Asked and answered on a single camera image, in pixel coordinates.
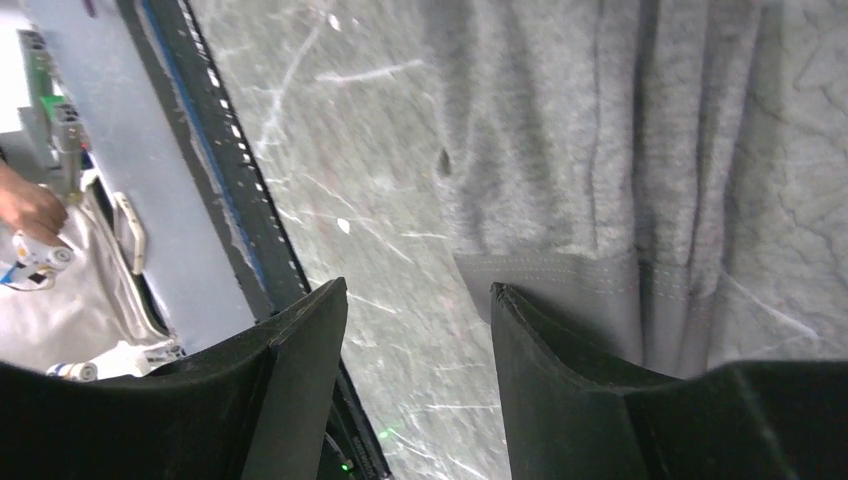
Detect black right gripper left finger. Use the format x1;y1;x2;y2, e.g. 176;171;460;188
1;278;348;479

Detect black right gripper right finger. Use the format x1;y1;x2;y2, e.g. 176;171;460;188
491;284;847;479

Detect grey boxer briefs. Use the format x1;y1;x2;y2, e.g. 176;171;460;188
417;0;848;382

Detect person in white shirt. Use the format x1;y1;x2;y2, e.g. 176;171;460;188
1;173;185;381

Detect green electronics board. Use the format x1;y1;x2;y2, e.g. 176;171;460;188
17;30;85;203

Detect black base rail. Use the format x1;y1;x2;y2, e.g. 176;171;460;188
118;1;391;479

